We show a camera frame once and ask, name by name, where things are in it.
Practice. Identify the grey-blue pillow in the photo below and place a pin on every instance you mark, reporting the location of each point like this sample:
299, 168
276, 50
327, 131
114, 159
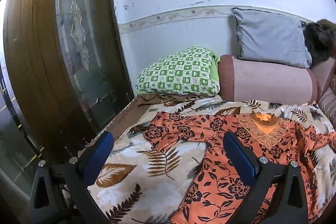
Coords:
270, 35

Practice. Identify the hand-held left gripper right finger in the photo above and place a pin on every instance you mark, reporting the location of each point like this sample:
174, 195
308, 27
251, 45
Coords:
240, 154

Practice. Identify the green checked pillow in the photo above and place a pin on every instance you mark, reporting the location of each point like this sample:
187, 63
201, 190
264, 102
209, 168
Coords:
181, 71

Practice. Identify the leaf print blanket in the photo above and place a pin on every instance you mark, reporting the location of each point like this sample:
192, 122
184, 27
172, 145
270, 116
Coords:
136, 150

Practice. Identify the striped cushion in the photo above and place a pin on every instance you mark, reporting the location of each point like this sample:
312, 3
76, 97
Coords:
329, 104

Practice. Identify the pink cushion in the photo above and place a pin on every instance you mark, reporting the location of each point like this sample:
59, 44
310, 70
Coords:
323, 74

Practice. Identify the pink bolster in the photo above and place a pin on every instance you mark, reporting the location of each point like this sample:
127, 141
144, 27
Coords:
270, 81

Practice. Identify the dark fluffy cloth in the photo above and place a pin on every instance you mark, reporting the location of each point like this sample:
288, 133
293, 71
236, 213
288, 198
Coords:
319, 40

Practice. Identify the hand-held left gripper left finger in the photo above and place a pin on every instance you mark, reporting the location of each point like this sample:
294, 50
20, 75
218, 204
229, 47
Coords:
101, 147

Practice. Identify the brown bed sheet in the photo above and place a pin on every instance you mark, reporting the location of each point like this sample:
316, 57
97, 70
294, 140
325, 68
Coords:
136, 111

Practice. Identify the orange floral blouse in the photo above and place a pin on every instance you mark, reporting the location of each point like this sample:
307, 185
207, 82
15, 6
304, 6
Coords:
218, 187

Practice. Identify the wooden wardrobe with glass panel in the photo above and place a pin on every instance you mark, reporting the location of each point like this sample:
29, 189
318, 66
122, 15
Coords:
39, 56

